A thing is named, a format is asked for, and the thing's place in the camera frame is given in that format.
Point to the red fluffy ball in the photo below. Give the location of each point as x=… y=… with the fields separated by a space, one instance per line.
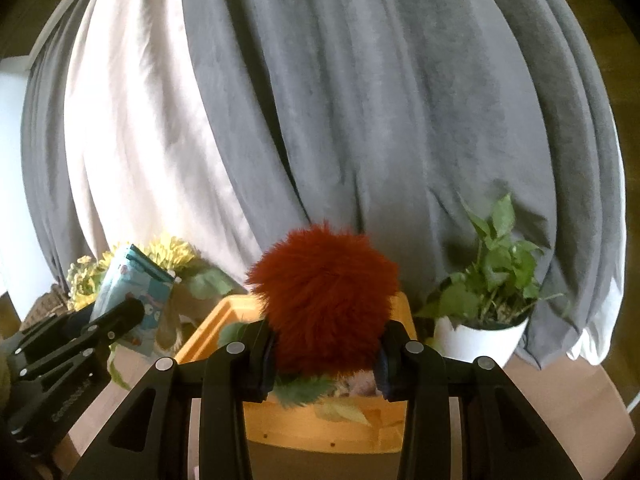
x=325 y=300

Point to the brown patterned cloth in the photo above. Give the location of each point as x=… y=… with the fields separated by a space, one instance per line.
x=45 y=307

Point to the beige curtain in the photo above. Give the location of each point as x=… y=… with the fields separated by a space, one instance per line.
x=150 y=135

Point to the green yellow plush toy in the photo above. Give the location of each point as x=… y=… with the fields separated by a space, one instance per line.
x=300 y=391

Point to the teal tissue packet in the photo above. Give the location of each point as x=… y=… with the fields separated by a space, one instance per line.
x=135 y=300

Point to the green potted plant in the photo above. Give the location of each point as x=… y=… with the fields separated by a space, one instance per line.
x=490 y=280

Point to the grey curtain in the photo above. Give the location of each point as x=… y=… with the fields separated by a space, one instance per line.
x=45 y=185
x=375 y=110

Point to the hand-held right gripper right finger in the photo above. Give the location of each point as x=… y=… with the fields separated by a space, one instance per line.
x=395 y=360

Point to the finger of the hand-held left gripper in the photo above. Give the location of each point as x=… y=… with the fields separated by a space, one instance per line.
x=60 y=327
x=120 y=320

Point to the white plant pot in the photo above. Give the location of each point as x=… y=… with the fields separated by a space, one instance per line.
x=480 y=342

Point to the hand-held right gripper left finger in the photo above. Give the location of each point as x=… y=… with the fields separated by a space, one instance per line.
x=260 y=360

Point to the sunflower bouquet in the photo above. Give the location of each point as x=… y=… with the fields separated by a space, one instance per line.
x=170 y=255

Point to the orange plastic crate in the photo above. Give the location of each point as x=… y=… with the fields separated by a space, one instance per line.
x=325 y=432

